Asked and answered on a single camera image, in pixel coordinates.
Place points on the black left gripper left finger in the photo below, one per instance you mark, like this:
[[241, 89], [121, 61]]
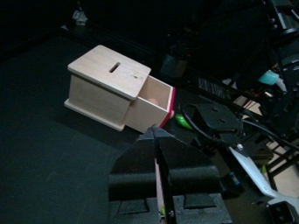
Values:
[[132, 175]]

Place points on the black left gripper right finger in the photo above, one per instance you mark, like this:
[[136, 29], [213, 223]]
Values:
[[191, 175]]

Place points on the black metal rack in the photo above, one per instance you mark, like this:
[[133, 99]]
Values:
[[281, 157]]

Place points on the black box with round holes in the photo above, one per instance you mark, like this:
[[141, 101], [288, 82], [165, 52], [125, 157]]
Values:
[[281, 212]]

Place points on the green toy pea pod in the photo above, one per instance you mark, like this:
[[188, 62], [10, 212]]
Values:
[[181, 121]]

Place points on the wooden drawer with pink front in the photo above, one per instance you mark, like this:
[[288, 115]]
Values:
[[145, 116]]

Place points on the peach wooden ball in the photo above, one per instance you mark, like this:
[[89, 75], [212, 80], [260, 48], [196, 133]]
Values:
[[152, 101]]

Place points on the wooden box with coin slot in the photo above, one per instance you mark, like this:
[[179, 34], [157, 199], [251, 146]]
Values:
[[99, 93]]

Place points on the teal round container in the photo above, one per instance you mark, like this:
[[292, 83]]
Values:
[[268, 77]]

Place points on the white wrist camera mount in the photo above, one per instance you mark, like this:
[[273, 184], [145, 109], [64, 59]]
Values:
[[248, 169]]

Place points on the black printed frame rail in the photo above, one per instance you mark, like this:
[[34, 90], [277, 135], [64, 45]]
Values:
[[212, 87]]

